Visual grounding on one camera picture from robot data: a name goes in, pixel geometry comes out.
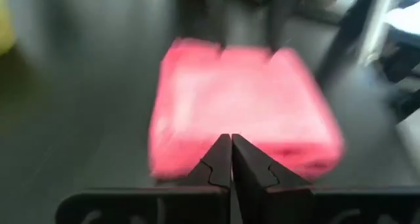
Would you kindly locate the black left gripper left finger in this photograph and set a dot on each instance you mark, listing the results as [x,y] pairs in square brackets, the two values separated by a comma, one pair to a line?
[213,174]

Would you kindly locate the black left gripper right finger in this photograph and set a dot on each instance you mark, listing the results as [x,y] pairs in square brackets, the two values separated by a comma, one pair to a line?
[259,184]

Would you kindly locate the pink microfiber towel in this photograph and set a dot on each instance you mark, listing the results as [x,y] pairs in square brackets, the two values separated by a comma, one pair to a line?
[243,102]

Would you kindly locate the yellow-green plastic bin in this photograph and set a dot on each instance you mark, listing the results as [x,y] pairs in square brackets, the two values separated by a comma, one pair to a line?
[5,20]

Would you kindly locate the black mechanical rig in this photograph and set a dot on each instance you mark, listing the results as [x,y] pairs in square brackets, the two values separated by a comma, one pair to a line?
[407,69]

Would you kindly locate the black overhead camera frame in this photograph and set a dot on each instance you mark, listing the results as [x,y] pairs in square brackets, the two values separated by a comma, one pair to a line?
[348,36]

